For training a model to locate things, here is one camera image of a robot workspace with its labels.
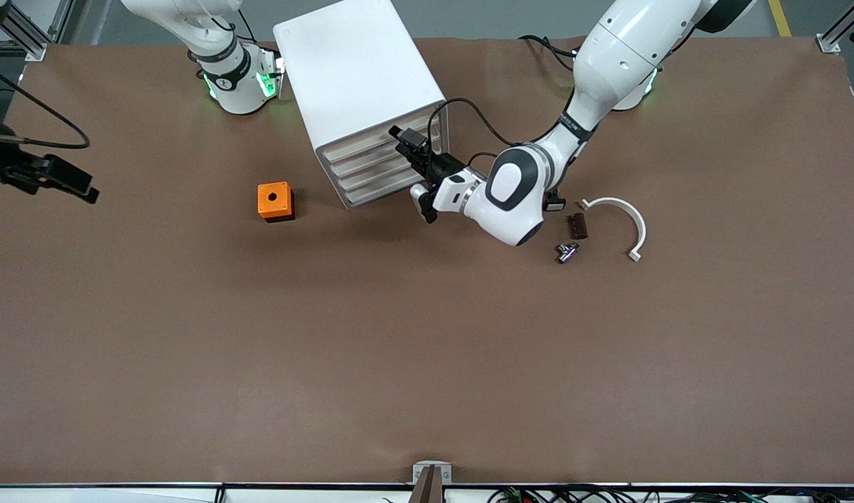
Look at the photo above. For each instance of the small black clip part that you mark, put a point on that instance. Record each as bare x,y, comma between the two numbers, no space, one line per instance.
555,205

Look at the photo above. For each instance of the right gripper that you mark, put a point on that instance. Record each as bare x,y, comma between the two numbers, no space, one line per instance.
1,166

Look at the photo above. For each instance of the aluminium frame profile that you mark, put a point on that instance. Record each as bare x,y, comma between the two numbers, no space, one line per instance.
836,38
29,38

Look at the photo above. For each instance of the chrome metal fitting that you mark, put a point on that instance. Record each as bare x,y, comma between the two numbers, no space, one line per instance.
567,253

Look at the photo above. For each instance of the dark brown cylinder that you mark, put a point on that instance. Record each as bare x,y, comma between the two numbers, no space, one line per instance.
579,226

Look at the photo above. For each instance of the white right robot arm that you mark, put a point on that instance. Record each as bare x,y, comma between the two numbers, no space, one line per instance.
235,91

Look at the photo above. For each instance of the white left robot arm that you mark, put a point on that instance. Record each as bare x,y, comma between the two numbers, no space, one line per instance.
623,56

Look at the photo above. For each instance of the brown table mat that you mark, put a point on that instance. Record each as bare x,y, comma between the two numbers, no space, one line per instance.
399,349

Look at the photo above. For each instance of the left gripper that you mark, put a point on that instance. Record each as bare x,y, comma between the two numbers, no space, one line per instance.
439,168

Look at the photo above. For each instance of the orange box with hole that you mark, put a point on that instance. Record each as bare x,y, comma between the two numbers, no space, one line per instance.
273,199

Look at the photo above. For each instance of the grey metal bracket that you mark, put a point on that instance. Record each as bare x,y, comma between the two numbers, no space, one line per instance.
420,469

